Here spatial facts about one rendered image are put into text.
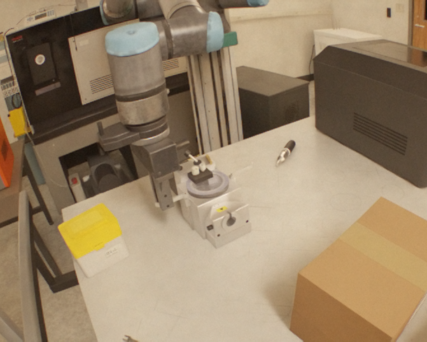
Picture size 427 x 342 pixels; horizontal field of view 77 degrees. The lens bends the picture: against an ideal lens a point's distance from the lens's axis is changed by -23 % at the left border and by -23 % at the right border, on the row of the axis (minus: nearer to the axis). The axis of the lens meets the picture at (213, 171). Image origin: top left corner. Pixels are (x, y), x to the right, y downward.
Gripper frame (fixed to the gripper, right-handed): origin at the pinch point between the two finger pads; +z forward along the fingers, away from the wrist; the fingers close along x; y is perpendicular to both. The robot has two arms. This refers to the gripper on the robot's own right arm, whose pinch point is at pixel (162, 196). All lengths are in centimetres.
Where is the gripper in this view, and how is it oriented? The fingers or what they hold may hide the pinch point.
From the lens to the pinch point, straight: 67.4
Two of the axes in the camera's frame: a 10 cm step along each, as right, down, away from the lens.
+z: 1.2, 8.4, 5.2
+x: -5.1, -4.0, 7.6
